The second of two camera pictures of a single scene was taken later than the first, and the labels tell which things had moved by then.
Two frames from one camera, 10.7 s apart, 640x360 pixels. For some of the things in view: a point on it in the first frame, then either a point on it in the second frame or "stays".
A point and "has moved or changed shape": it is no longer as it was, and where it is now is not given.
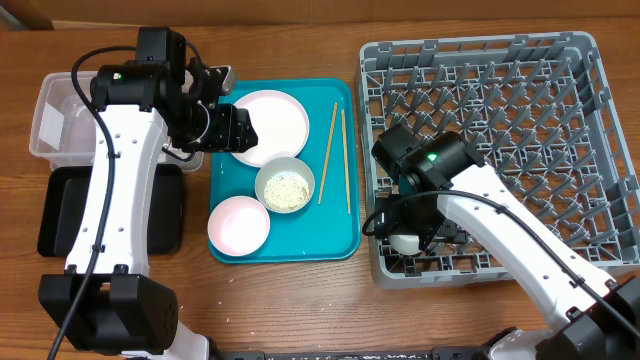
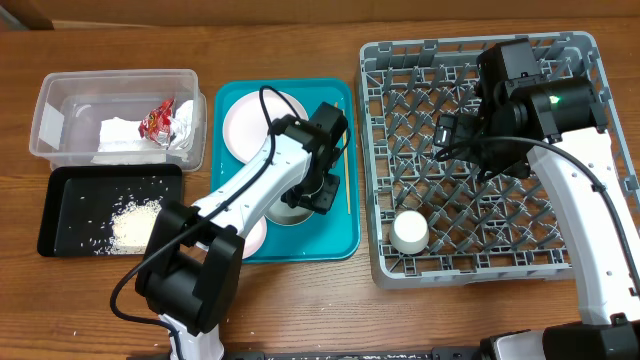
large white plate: x=281 y=124 stays
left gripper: x=231 y=130 to x=323 y=199
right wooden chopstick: x=346 y=161 stays
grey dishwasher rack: x=536 y=111 stays
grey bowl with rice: x=284 y=185 has moved or changed shape
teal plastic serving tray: x=328 y=228 stays
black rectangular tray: x=62 y=204 stays
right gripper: x=392 y=221 to x=459 y=126
